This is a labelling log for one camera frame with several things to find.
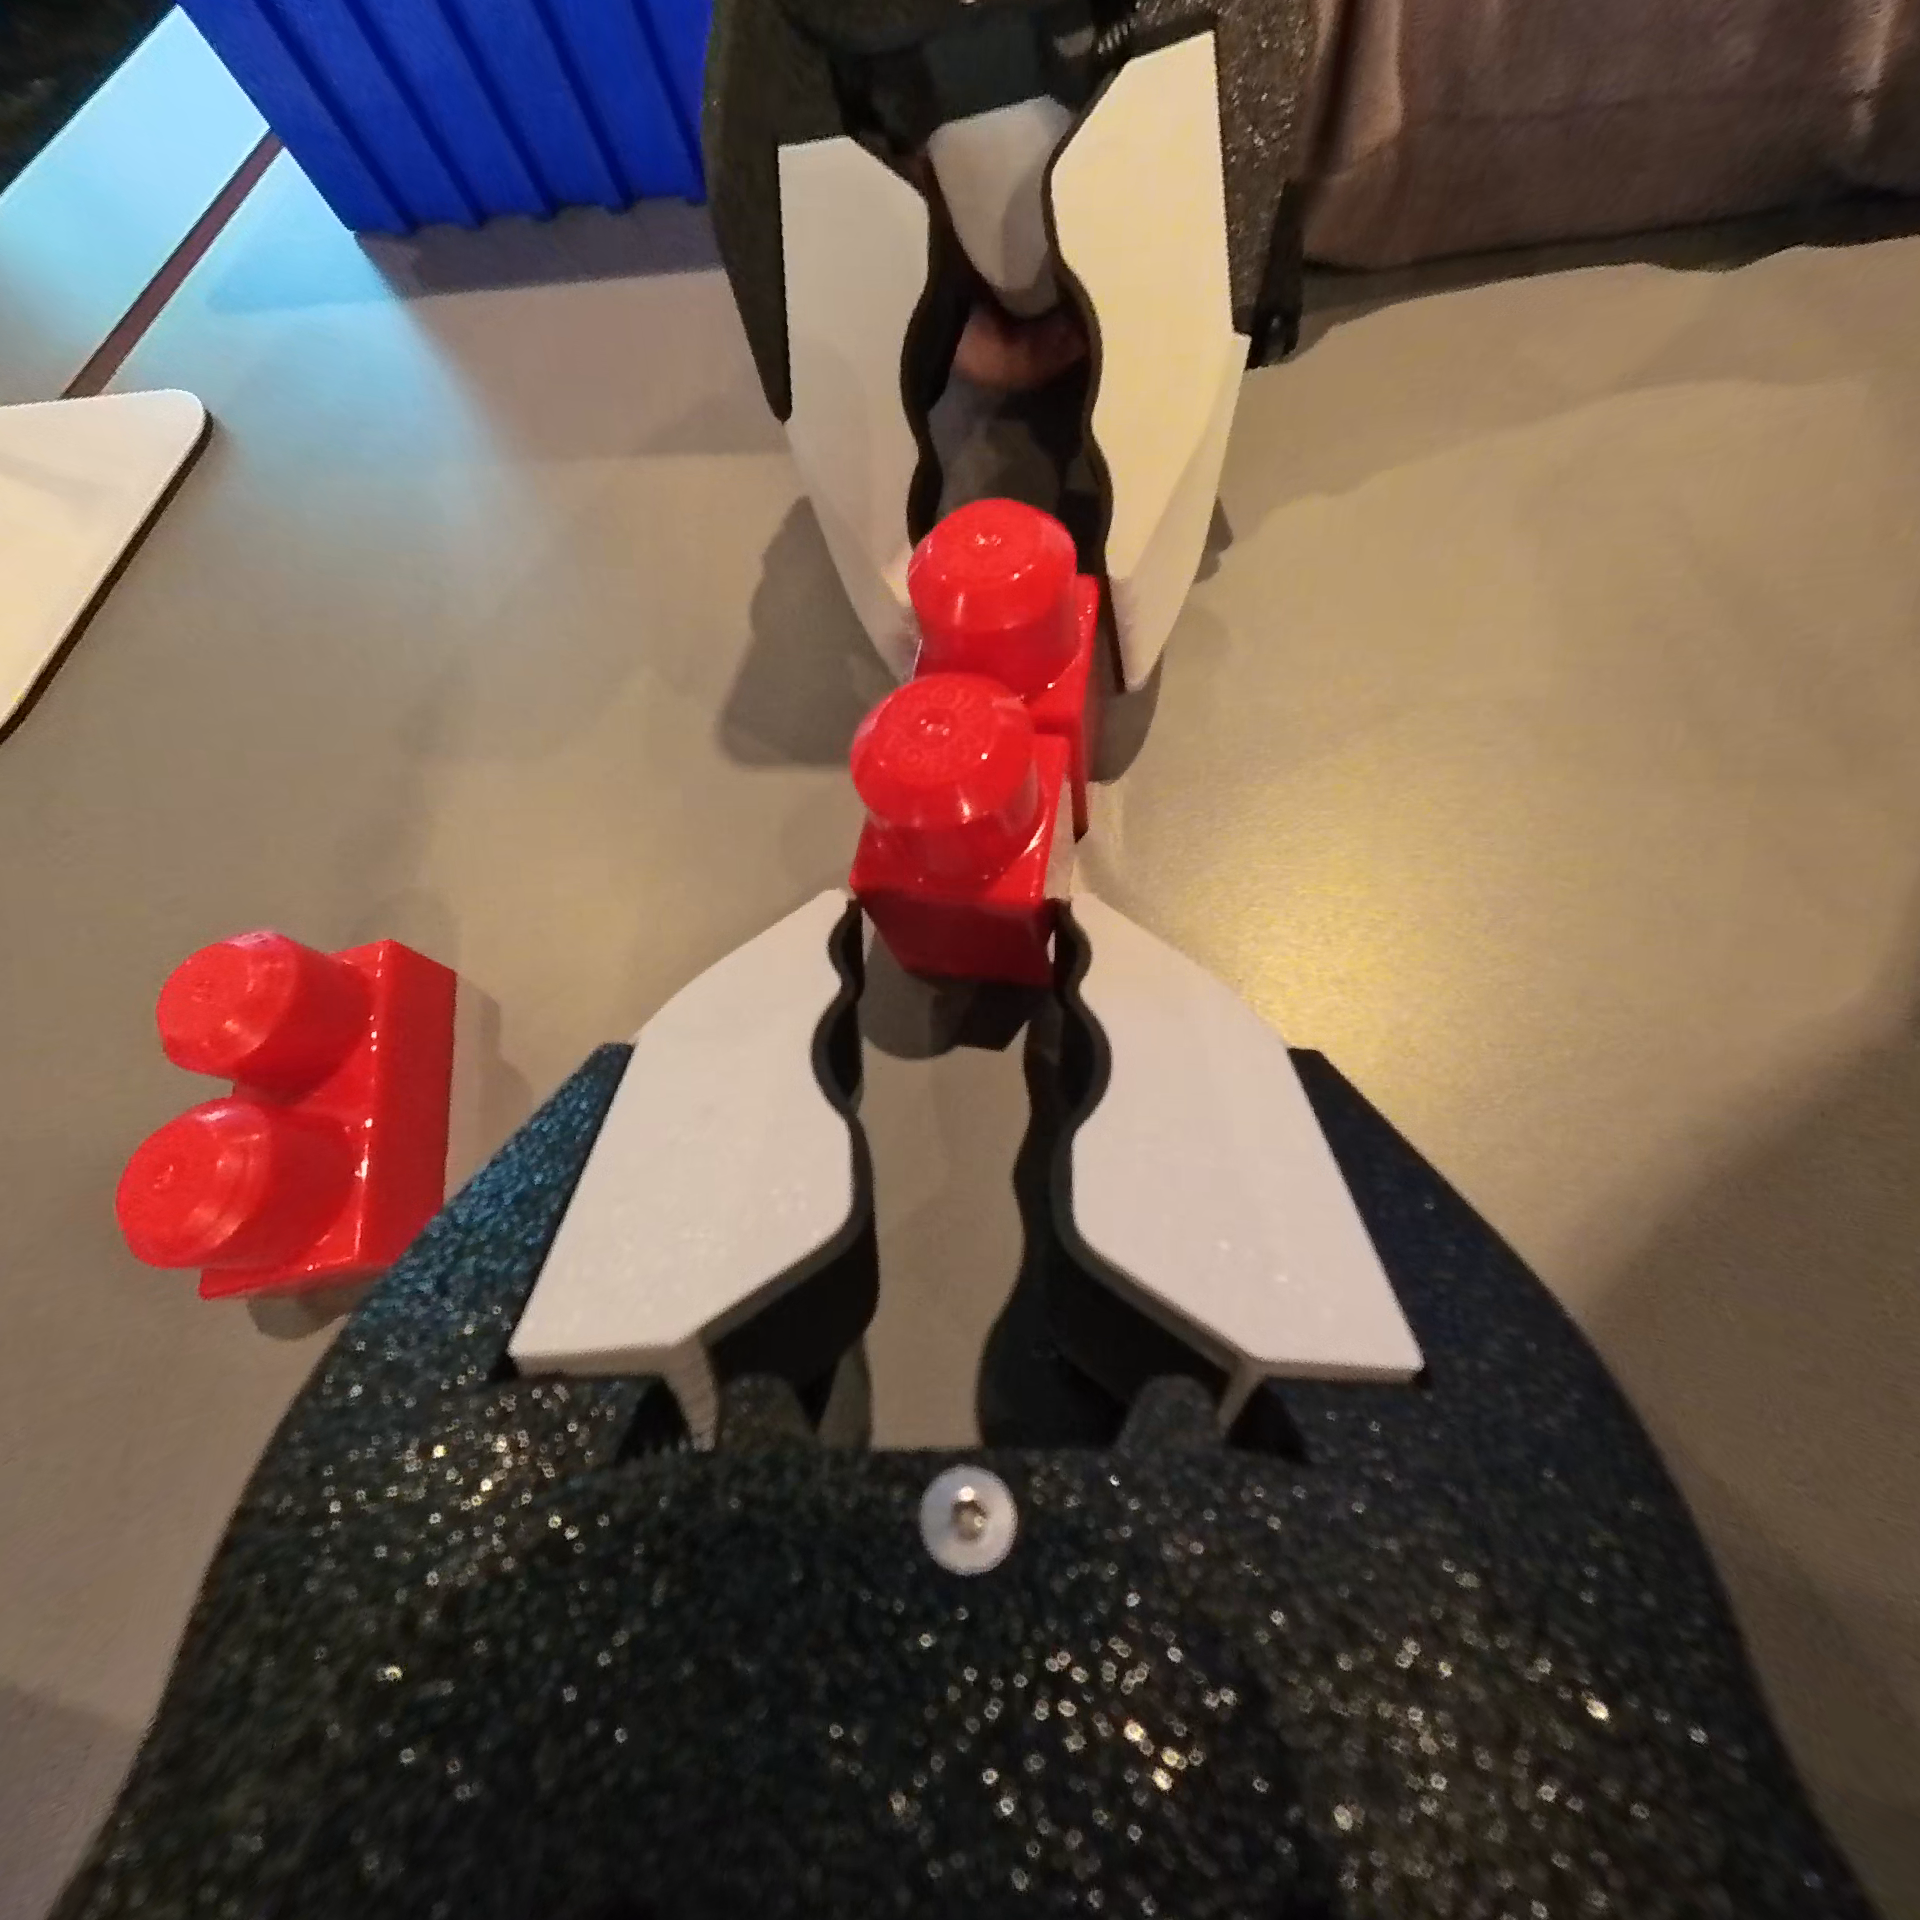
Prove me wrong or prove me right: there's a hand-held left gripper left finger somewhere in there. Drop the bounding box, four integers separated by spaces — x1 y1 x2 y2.
509 889 880 1450

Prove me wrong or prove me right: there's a person's right forearm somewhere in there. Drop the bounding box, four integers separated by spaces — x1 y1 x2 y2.
1296 0 1920 276

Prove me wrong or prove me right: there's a red tall one-stud block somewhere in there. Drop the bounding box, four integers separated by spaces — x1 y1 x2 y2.
906 501 1107 786
845 673 1091 992

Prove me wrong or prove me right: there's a blue plastic bin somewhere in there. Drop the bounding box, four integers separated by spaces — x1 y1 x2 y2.
175 0 719 242

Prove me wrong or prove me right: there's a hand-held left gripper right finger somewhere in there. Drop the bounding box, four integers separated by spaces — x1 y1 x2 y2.
1016 906 1424 1440

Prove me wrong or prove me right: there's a document stand with white base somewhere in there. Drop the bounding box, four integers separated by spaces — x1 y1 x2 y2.
0 389 211 747

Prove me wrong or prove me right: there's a person's right hand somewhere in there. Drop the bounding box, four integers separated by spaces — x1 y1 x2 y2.
952 292 1085 391

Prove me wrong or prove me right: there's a red two-stud block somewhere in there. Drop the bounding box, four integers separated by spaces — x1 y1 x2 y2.
114 931 460 1303

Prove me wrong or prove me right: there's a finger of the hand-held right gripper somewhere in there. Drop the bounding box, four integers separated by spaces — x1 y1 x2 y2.
1046 27 1259 696
776 138 961 684

